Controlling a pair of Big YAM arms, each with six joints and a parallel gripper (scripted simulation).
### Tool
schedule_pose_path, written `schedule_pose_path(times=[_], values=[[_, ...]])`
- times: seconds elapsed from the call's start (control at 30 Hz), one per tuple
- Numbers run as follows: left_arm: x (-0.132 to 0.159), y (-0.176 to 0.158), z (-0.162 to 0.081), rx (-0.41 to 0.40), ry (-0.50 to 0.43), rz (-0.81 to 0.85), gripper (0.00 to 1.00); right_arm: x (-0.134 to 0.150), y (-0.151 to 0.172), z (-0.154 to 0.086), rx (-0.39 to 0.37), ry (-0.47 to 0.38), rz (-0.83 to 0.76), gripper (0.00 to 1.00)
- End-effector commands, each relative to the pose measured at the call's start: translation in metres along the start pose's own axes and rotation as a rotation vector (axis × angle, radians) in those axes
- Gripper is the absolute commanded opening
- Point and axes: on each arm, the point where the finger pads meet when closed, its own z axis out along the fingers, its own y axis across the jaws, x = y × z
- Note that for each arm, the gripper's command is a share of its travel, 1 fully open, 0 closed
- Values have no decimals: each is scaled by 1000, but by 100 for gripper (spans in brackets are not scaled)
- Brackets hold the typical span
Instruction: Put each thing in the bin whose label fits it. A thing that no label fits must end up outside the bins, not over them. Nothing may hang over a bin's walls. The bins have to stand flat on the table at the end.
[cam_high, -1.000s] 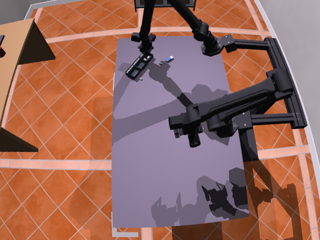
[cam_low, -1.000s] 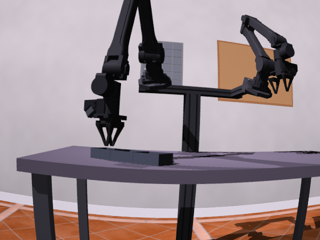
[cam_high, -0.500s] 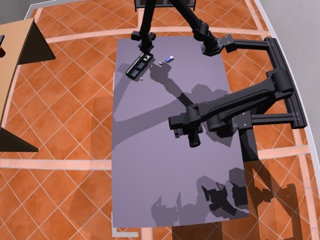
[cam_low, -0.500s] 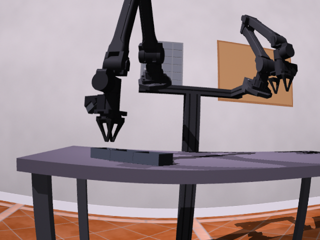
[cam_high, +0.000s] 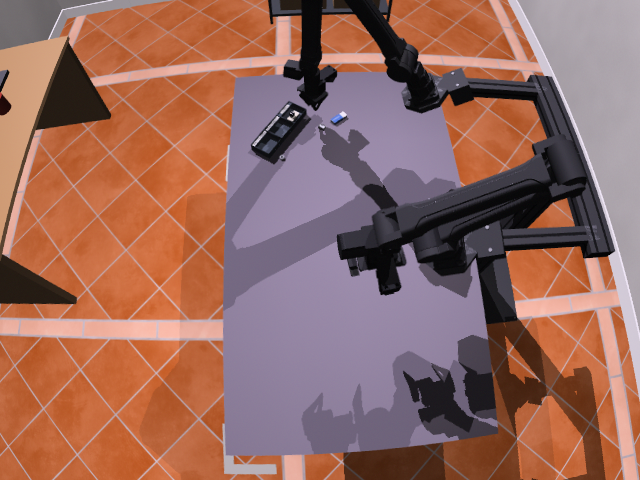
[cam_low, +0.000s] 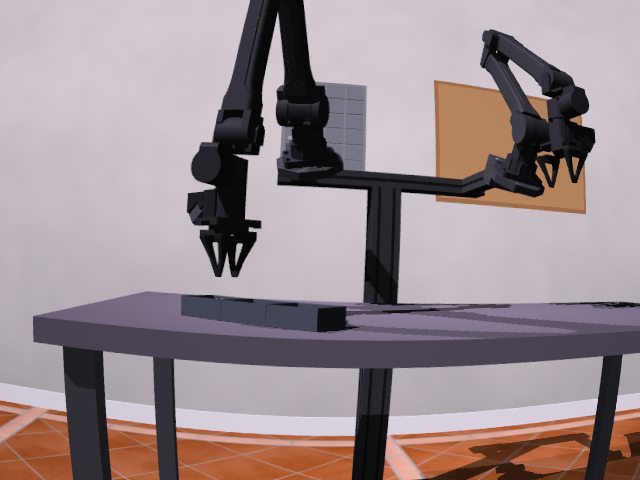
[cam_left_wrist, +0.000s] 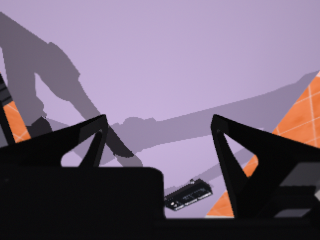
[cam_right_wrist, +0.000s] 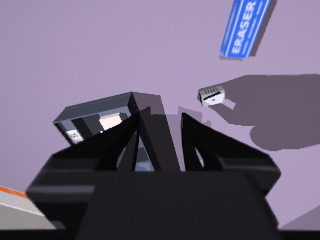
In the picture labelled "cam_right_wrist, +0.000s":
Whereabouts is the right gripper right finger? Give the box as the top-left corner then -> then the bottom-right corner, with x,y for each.
181,113 -> 281,197

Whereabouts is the white eraser with blue sleeve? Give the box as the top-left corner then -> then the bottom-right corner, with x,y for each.
220,0 -> 270,58

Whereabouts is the dark grey three-compartment bin rack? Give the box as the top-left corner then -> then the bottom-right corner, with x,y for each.
52,91 -> 162,171

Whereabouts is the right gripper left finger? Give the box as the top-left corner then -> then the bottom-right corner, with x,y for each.
39,113 -> 140,172

